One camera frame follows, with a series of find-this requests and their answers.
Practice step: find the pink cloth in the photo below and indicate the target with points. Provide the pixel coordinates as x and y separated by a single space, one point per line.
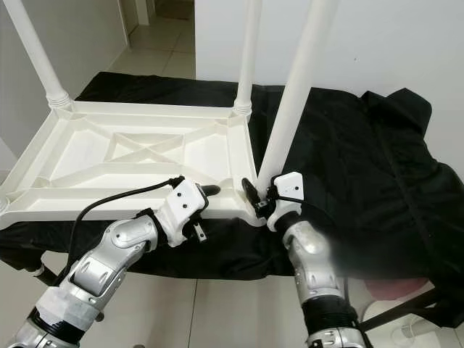
395 288

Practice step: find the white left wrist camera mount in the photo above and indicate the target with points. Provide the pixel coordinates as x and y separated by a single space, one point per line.
181 203

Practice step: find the white door frame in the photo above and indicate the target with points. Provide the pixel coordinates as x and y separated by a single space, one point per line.
134 11

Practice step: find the black metal rod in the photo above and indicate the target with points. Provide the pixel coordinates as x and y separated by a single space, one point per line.
47 274
399 312

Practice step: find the black cloth table cover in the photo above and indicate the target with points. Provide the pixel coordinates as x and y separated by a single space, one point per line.
377 167

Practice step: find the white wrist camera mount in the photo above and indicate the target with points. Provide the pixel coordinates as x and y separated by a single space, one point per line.
181 203
290 185

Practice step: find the white plastic children table top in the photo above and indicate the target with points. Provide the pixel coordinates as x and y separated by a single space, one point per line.
87 159

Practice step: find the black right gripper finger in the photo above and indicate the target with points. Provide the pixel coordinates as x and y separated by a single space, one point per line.
250 192

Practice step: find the white round stand base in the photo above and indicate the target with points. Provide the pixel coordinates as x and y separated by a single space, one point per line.
428 333

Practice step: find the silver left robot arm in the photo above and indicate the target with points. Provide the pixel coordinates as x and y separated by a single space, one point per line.
101 275

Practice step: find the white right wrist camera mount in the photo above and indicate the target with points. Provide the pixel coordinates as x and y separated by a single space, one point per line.
290 185

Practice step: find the white tapered plastic table leg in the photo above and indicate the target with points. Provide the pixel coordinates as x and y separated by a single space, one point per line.
297 87
36 43
248 51

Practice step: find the brown floor mat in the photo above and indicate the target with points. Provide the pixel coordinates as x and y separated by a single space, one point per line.
174 7

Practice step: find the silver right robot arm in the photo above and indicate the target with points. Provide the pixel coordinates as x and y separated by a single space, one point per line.
308 254

